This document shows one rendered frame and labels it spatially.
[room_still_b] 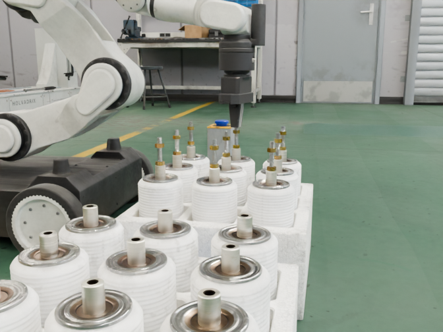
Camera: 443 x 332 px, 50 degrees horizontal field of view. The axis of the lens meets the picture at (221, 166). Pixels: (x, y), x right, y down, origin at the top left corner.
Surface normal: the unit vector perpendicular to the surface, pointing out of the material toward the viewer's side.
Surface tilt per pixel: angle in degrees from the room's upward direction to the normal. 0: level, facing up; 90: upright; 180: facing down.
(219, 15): 90
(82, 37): 90
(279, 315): 0
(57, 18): 112
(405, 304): 0
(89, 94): 90
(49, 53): 67
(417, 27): 90
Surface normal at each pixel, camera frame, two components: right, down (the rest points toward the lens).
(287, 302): 0.00, -0.98
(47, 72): -0.15, -0.29
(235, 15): -0.30, 0.20
